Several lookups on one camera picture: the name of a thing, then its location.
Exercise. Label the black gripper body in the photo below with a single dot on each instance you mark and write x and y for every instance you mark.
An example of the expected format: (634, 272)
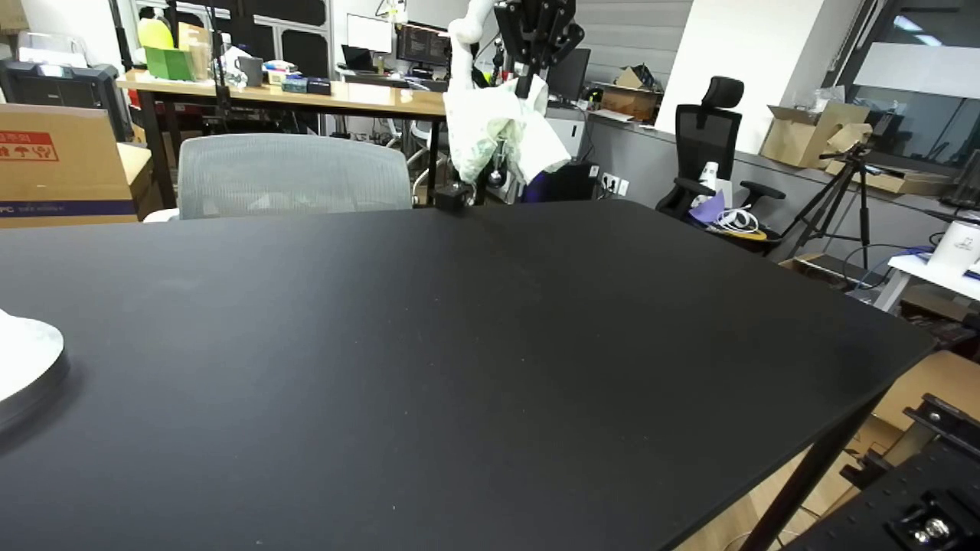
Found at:
(540, 28)

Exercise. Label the white cloth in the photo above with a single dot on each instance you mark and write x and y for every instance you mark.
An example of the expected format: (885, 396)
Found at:
(500, 132)

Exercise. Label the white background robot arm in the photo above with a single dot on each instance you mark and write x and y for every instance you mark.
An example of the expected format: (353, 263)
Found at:
(465, 42)

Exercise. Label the dark monitor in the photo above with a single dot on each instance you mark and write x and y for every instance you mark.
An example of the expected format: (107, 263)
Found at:
(572, 80)

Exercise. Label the small brown cardboard box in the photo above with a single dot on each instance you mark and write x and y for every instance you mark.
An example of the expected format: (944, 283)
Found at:
(630, 98)

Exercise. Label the small computer monitor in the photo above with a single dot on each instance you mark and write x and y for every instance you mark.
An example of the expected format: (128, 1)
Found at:
(369, 36)

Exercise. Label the black office chair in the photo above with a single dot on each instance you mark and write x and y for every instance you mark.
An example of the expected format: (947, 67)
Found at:
(709, 132)

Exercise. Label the long wooden desk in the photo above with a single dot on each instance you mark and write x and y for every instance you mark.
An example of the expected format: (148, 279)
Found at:
(349, 97)

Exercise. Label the white spray bottle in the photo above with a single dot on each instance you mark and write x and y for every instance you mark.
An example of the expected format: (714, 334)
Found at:
(709, 178)

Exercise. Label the purple bag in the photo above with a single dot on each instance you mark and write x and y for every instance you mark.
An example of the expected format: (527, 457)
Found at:
(706, 208)

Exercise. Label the large black display panel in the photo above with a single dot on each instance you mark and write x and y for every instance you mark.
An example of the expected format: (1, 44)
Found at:
(280, 33)

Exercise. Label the open cardboard box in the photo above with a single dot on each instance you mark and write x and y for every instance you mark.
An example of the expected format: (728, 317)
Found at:
(801, 137)

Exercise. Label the grey mesh chair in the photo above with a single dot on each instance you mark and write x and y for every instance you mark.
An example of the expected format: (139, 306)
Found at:
(292, 174)

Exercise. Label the green and yellow bin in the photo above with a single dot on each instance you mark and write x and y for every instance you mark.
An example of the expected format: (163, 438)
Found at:
(168, 61)

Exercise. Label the white shelf with papers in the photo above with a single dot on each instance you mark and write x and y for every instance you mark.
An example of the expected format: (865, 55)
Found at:
(944, 261)

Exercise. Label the cardboard box with red label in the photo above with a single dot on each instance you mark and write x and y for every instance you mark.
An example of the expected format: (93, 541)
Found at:
(58, 163)

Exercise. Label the white plate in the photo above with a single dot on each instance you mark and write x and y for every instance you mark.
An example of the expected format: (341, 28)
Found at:
(21, 354)

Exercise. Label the black camera tripod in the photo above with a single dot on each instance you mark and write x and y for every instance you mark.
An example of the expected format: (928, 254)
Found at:
(863, 193)

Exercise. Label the black metal frame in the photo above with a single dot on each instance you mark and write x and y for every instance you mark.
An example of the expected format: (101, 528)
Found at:
(921, 492)

